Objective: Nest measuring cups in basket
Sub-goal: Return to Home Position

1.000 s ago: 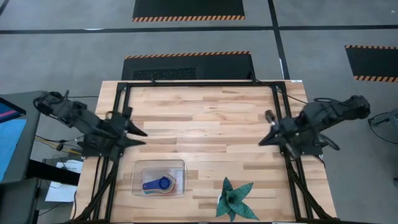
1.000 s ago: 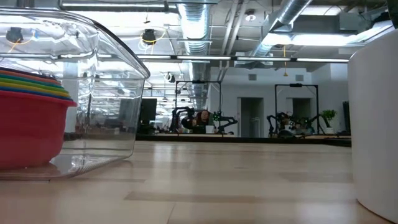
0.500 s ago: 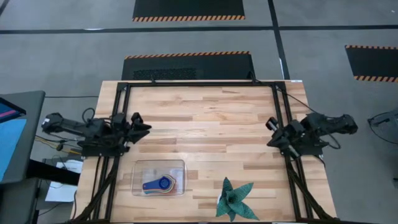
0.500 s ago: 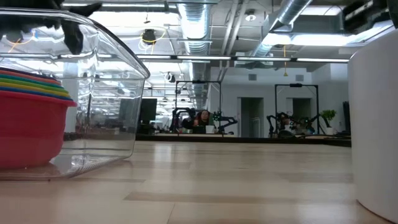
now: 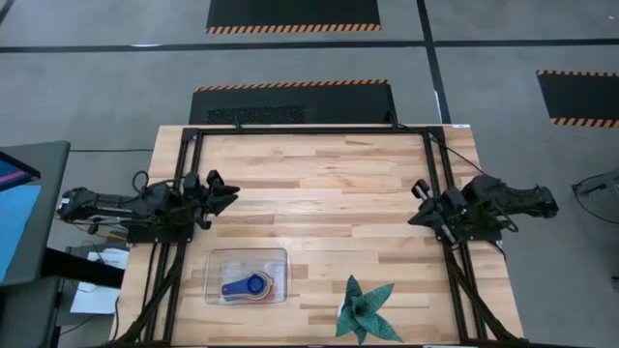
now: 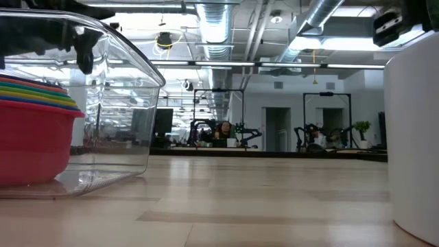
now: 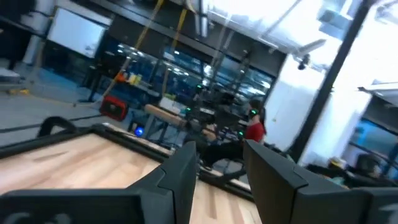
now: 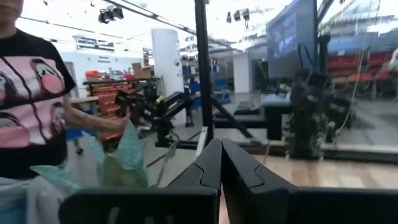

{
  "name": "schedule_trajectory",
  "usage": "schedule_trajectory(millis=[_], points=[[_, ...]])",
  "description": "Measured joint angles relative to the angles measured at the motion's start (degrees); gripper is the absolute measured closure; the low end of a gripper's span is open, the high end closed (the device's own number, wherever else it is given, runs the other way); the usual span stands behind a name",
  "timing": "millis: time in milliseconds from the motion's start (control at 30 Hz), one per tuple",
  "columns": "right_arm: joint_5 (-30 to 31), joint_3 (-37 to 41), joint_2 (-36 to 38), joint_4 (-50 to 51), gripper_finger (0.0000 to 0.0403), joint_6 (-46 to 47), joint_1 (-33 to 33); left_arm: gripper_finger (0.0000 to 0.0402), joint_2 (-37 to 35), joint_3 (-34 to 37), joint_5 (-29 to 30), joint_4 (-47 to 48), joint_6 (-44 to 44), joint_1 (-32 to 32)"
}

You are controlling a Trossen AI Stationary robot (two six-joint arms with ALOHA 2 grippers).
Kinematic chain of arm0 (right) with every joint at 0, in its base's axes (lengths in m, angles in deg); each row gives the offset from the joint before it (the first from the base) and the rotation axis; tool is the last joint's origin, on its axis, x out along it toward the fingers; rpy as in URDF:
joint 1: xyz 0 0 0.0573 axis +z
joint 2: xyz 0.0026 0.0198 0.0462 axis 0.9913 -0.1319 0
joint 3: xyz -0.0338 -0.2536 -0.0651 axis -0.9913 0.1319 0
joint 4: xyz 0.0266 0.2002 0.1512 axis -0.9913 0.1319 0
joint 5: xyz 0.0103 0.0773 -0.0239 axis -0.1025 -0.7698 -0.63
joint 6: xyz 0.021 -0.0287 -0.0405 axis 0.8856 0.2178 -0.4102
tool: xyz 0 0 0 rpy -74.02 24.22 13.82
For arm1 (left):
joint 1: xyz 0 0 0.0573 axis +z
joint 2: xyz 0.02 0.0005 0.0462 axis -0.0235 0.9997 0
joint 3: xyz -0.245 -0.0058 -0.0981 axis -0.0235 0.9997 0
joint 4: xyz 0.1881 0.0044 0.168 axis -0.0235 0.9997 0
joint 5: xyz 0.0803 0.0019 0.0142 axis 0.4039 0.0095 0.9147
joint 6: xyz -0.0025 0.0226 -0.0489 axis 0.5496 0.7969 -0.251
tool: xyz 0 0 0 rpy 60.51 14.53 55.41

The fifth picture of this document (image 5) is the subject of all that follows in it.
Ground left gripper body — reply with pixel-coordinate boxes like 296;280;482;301
181;168;226;231

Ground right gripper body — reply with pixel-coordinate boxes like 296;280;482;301
410;179;470;245

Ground teal measuring cup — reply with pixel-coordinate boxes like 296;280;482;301
221;271;269;300

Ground yellow measuring cup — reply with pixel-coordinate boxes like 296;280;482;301
222;270;276;303

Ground clear plastic basket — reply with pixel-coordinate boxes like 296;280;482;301
203;247;292;306

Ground green artificial plant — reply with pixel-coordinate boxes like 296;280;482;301
335;274;404;346

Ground black hazard-striped floor mat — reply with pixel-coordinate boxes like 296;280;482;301
205;0;383;36
188;78;398;127
536;69;619;130

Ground white paper sheets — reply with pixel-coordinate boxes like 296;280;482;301
70;247;131;316

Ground grey workstation desk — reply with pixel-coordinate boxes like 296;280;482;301
0;139;72;287

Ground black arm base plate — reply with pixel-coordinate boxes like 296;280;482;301
434;225;505;246
126;222;195;245

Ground black cable on table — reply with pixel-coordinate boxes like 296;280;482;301
427;133;486;177

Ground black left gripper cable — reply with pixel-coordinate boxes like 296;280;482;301
132;169;152;195

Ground black aluminium table frame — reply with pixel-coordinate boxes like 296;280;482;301
109;124;531;348

